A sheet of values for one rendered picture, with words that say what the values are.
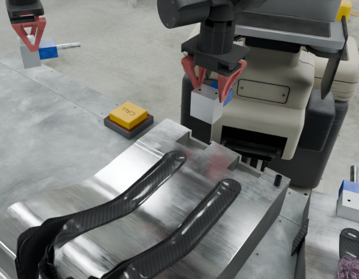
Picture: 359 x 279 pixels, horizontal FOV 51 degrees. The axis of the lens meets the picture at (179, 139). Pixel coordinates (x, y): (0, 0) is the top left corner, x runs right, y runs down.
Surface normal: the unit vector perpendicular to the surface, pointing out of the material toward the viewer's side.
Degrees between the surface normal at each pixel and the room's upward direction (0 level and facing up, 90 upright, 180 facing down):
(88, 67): 0
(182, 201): 4
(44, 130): 0
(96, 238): 24
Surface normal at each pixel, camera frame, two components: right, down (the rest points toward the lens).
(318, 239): 0.05, -0.80
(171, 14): -0.85, 0.31
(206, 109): -0.59, 0.51
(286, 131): -0.27, 0.71
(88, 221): 0.33, -0.90
